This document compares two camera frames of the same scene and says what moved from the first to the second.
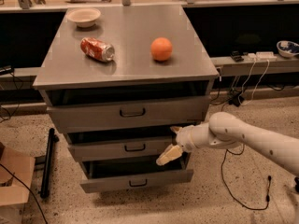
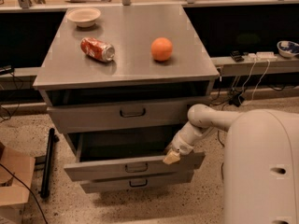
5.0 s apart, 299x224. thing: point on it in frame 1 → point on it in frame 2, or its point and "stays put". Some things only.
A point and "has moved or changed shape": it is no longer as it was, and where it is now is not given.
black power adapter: [234, 100] stays put
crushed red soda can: [97, 49] stays put
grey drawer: [120, 146] has moved or changed shape
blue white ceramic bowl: [287, 49] stays put
